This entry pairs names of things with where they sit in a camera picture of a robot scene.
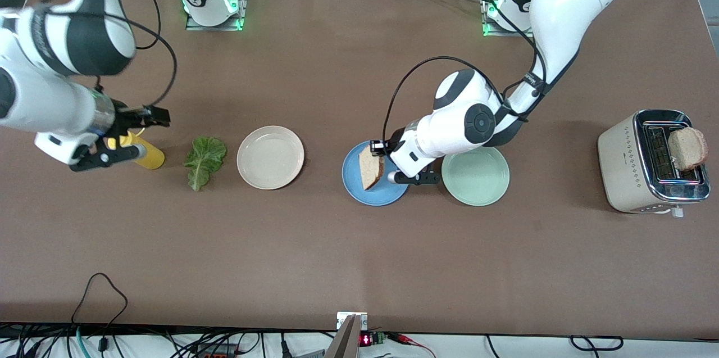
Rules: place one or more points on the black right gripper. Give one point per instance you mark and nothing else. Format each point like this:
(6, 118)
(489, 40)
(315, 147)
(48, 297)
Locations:
(124, 114)

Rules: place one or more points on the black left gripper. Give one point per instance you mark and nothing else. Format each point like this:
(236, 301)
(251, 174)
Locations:
(394, 139)

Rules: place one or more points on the brown bread slice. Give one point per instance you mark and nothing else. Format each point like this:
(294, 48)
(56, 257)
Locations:
(371, 170)
(688, 149)

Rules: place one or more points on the yellow mustard squeeze bottle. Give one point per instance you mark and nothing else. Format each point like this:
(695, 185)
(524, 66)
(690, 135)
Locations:
(153, 157)

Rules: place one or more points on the green lettuce leaf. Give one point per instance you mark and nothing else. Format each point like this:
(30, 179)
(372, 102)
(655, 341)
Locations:
(205, 158)

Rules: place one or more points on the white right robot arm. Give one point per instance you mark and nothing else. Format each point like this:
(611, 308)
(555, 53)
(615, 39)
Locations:
(33, 99)

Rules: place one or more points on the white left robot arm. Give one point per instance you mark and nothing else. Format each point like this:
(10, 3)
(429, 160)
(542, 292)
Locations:
(567, 9)

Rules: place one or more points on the blue round plate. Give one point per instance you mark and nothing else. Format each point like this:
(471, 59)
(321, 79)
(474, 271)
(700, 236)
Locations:
(354, 186)

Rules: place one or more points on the light green round plate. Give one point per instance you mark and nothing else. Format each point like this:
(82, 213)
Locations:
(477, 181)

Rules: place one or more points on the beige round plate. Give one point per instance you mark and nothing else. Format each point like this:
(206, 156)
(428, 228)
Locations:
(270, 157)

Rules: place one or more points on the red digit display module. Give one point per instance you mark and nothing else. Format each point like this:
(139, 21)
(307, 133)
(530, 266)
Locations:
(368, 339)

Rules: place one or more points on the grey metal bar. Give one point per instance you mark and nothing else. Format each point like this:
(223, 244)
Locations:
(345, 341)

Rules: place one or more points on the cream chrome toaster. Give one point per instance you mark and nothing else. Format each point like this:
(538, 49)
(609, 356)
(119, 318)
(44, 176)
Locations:
(620, 170)

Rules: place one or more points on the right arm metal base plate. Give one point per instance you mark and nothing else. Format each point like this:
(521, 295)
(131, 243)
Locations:
(242, 4)

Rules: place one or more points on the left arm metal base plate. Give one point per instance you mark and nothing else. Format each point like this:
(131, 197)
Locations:
(488, 29)

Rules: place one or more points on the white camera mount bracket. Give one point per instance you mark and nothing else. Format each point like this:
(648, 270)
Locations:
(344, 318)

